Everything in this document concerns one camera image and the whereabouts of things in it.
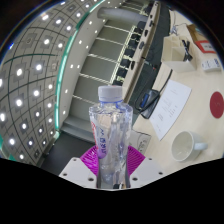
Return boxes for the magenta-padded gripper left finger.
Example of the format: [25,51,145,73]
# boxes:
[58,145,101,190]

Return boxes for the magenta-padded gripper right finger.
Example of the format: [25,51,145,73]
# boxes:
[122,144,165,189]

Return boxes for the clear plastic water bottle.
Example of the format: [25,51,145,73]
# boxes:
[87,84,134,188]

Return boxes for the white ceramic mug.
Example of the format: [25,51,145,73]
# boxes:
[170,130,209,163]

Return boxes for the printed white paper sheet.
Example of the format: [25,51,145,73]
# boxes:
[148,78,193,142]

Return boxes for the black desk phone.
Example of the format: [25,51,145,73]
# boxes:
[137,88,162,120]

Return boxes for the flat round red coaster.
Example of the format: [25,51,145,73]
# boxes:
[208,90,224,120]

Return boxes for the group of ceiling lights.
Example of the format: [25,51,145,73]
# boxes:
[0,0,104,161]

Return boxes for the row of black office chairs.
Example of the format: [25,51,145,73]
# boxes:
[111,3,158,88]

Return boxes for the long curved conference desk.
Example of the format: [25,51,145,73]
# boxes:
[128,0,175,114]

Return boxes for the white remote control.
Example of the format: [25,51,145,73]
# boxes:
[201,57,222,73]

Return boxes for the black stapler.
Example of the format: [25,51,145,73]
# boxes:
[181,39,194,62]

